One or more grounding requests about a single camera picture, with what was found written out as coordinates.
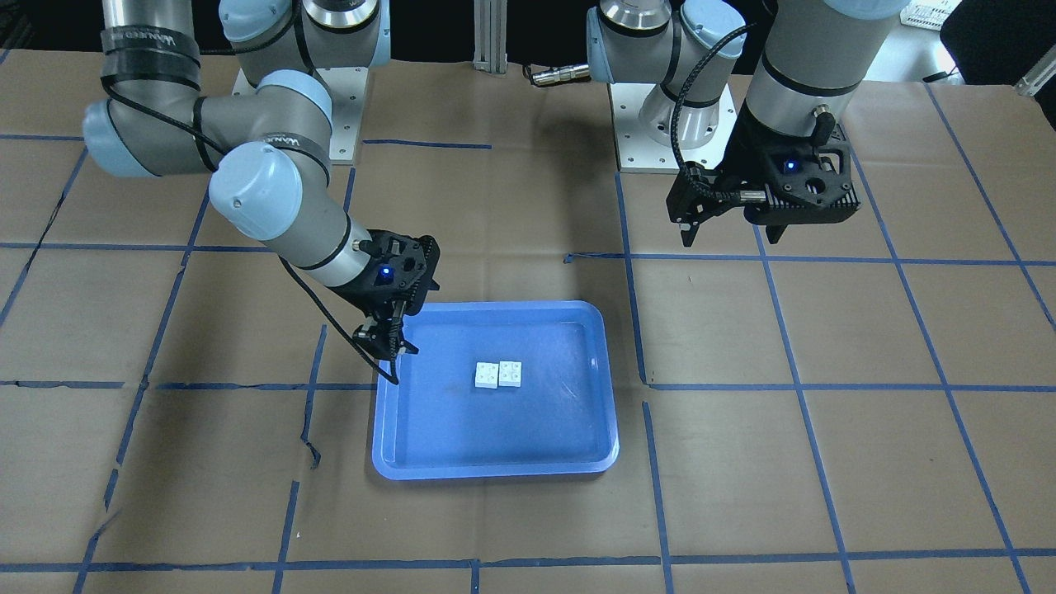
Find metal cylinder connector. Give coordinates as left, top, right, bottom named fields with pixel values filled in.
left=523, top=64, right=591, bottom=89

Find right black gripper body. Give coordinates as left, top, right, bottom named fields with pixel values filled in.
left=333, top=233, right=441, bottom=327

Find white square block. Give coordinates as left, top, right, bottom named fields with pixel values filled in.
left=497, top=361, right=523, bottom=388

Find blue plastic tray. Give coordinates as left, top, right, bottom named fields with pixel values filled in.
left=372, top=300, right=621, bottom=481

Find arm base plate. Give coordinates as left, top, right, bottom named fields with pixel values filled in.
left=608, top=83, right=737, bottom=173
left=231, top=68, right=369, bottom=166

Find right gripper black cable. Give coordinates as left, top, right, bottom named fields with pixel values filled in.
left=279, top=256, right=401, bottom=386

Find aluminium frame post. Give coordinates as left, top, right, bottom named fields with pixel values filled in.
left=472, top=0, right=508, bottom=78

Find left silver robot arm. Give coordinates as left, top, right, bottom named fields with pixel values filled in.
left=586, top=1, right=905, bottom=248

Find white basket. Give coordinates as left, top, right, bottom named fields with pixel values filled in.
left=900, top=0, right=961, bottom=31

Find white block with studs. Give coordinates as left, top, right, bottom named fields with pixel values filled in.
left=473, top=361, right=499, bottom=389

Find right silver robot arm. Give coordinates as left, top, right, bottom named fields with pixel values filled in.
left=82, top=1, right=439, bottom=361

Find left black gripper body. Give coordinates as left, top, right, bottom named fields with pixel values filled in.
left=715, top=106, right=861, bottom=244

